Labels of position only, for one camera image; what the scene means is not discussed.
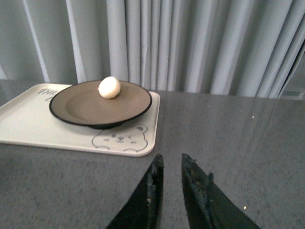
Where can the white steamed bun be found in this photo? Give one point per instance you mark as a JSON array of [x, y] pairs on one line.
[[109, 87]]

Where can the grey pleated curtain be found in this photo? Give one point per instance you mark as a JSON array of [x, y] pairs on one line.
[[229, 47]]

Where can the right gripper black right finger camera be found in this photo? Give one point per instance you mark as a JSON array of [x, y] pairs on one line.
[[206, 205]]

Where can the white bear print tray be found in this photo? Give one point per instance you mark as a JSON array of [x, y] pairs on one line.
[[27, 120]]

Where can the beige plate with black rim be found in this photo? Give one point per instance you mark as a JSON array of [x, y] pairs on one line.
[[82, 105]]

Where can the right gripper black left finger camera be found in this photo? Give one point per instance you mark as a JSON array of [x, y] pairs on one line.
[[142, 209]]

